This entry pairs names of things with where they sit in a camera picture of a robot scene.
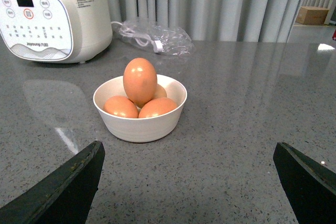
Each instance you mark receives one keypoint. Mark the brown egg front left bowl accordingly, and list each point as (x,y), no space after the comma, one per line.
(121,106)

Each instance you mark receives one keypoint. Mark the brown cardboard box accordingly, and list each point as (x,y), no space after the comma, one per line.
(311,15)

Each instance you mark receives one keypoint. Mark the white electric cooker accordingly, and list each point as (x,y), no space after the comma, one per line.
(57,31)

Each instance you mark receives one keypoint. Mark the brown egg front right bowl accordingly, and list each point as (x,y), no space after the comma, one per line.
(157,107)

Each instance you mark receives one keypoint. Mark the clear plastic bag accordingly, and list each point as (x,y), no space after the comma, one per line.
(150,36)

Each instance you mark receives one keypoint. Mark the white ceramic bowl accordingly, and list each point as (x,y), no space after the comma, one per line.
(140,130)

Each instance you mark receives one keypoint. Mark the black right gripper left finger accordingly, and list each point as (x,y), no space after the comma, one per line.
(65,195)

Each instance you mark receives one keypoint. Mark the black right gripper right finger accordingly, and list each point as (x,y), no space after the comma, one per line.
(309,186)

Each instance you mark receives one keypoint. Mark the brown egg bowl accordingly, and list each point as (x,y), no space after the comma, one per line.
(157,107)
(121,106)

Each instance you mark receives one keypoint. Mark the brown egg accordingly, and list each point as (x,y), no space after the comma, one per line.
(140,81)
(160,92)

